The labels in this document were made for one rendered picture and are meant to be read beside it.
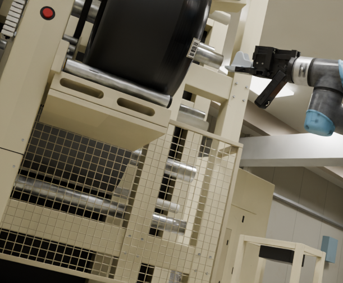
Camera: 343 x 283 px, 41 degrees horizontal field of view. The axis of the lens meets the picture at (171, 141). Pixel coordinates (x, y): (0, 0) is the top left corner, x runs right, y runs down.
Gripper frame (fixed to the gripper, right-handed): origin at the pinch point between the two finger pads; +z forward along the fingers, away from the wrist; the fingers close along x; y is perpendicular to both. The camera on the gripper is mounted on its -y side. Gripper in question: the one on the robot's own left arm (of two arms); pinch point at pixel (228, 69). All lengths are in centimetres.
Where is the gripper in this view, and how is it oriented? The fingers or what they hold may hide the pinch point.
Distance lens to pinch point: 136.1
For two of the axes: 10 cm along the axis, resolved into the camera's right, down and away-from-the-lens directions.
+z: -8.1, -2.0, 5.5
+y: 1.7, -9.8, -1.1
